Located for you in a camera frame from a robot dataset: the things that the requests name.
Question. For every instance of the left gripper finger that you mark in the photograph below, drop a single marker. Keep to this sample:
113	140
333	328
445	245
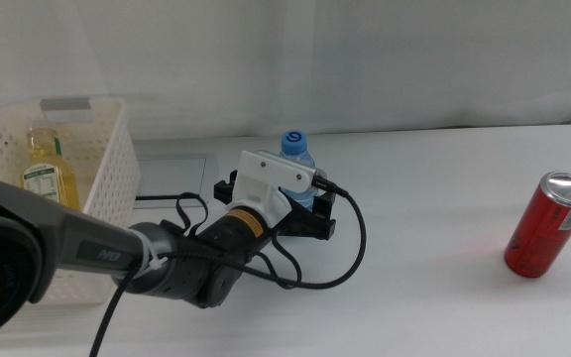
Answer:
326	205
225	188

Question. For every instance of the clear water bottle blue cap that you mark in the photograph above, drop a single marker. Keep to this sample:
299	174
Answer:
294	141

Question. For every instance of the yellow tea bottle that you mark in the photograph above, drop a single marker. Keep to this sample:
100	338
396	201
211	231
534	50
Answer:
50	173

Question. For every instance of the red soda can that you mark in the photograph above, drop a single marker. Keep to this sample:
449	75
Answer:
538	233

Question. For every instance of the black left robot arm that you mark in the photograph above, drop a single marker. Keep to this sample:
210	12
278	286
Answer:
67	238

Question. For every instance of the white zip tie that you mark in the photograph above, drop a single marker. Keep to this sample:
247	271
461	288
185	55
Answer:
152	258

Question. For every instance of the white perforated plastic basket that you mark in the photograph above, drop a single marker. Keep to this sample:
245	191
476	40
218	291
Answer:
112	168

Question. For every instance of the white backdrop curtain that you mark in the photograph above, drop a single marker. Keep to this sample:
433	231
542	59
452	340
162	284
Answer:
365	59

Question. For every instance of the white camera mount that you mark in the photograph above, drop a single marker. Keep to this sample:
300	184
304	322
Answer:
256	183

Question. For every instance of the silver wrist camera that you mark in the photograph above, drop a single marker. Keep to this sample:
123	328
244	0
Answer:
309	173

